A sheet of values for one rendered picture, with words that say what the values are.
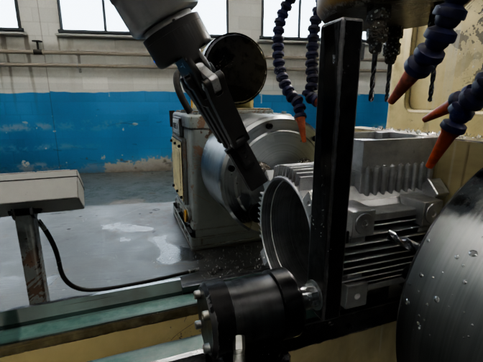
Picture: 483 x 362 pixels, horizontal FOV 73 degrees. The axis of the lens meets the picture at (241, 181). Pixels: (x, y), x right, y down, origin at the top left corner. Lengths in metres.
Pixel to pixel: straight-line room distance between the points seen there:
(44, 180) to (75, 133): 5.59
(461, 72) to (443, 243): 0.45
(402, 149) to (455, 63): 0.24
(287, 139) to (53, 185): 0.42
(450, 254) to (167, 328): 0.37
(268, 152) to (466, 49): 0.36
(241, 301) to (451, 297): 0.14
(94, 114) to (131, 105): 0.62
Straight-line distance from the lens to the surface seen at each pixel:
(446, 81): 0.67
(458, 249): 0.24
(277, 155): 0.65
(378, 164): 0.44
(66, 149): 6.26
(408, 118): 0.70
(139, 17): 0.40
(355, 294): 0.42
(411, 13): 0.49
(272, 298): 0.28
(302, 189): 0.40
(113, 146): 6.04
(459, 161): 0.49
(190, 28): 0.40
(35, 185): 0.60
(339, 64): 0.27
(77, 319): 0.50
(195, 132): 0.82
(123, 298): 0.50
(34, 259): 0.65
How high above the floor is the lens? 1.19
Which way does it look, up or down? 14 degrees down
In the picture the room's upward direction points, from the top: straight up
